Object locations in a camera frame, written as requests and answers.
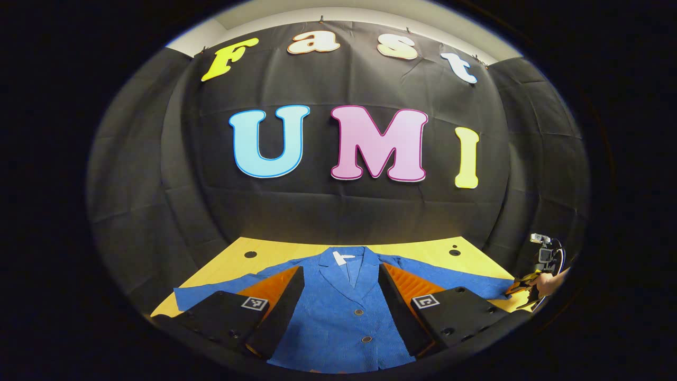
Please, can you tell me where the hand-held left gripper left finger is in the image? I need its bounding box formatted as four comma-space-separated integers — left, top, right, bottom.
153, 266, 306, 360

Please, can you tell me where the blue knit jacket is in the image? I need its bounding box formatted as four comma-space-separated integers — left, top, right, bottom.
173, 246, 516, 374

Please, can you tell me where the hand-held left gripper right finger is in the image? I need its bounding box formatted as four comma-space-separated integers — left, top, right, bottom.
378, 263, 529, 360

